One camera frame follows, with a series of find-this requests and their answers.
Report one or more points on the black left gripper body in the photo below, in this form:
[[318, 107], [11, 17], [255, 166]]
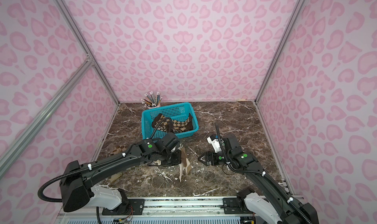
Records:
[[175, 157]]

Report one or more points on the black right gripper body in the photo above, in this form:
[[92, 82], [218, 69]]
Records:
[[210, 157]]

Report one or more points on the cream brown sock with label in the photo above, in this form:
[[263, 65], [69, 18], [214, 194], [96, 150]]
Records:
[[157, 163]]

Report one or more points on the cream brown striped sock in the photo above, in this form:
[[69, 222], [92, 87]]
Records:
[[185, 165]]

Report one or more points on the light brown argyle sock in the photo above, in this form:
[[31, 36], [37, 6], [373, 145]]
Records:
[[183, 126]]

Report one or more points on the teal plastic basket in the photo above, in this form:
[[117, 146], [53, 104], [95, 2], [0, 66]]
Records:
[[179, 119]]

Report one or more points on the dark brown argyle sock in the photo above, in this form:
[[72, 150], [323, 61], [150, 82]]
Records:
[[162, 124]]

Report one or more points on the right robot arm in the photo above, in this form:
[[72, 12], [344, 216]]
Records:
[[278, 206]]

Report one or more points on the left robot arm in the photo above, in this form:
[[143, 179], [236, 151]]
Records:
[[77, 187]]

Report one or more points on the pink cup of pencils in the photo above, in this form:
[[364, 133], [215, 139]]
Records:
[[152, 99]]

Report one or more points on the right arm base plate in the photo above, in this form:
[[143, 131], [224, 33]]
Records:
[[234, 205]]

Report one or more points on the aluminium mounting rail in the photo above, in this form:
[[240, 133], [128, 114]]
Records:
[[166, 210]]

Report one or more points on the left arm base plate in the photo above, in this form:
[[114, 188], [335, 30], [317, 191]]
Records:
[[135, 206]]

